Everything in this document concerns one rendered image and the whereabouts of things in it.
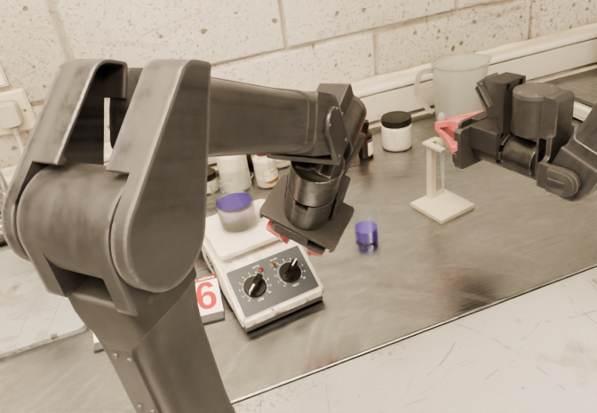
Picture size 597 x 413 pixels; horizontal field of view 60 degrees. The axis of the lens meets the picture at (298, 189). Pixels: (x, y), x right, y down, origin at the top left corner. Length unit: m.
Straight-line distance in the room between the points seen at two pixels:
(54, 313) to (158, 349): 0.60
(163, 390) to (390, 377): 0.39
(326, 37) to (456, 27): 0.35
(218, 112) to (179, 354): 0.15
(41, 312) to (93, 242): 0.66
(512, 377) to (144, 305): 0.50
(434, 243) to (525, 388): 0.29
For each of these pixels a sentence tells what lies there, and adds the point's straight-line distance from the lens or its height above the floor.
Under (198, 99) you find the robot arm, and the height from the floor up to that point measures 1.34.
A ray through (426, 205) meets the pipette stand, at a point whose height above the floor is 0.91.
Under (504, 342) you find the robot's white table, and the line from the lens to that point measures 0.73.
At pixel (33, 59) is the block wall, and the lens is 1.16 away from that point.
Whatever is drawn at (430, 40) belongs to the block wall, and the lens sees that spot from 1.37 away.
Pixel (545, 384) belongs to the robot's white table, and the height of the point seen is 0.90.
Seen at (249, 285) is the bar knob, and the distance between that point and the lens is 0.75.
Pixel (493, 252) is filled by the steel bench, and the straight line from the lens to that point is 0.87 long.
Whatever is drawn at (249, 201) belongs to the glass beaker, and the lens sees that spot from 0.78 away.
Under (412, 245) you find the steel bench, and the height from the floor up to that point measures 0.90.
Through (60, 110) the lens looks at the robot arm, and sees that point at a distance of 0.32.
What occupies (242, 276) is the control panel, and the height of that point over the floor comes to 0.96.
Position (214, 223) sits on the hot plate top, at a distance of 0.84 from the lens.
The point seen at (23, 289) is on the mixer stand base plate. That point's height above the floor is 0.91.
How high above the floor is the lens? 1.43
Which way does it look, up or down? 30 degrees down
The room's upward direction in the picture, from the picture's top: 8 degrees counter-clockwise
